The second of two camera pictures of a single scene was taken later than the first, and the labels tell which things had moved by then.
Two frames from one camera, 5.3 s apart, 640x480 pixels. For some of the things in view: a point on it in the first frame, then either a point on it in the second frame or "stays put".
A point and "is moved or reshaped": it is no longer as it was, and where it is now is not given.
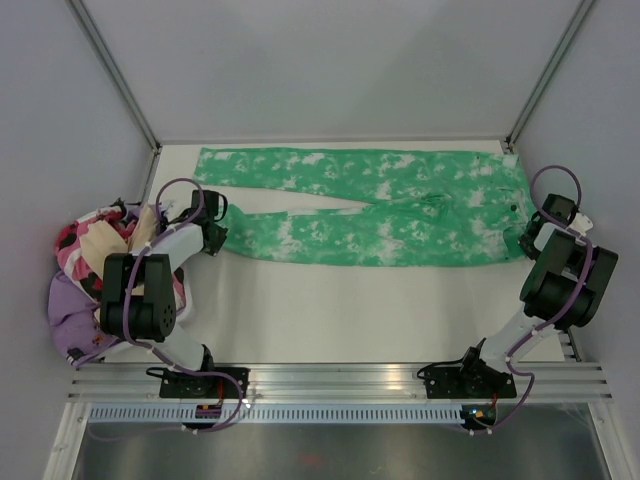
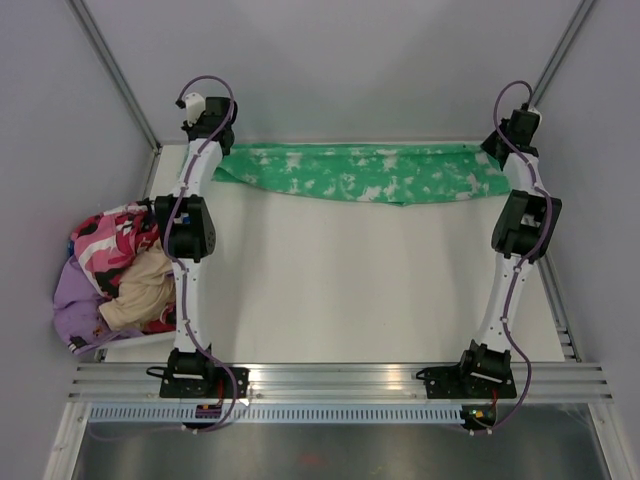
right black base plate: (473, 379) stays put
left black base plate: (176, 384) stays put
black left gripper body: (213, 245) → (188, 128)
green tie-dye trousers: (407, 207) is moved or reshaped
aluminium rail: (133, 381) stays put
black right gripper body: (528, 249) → (491, 142)
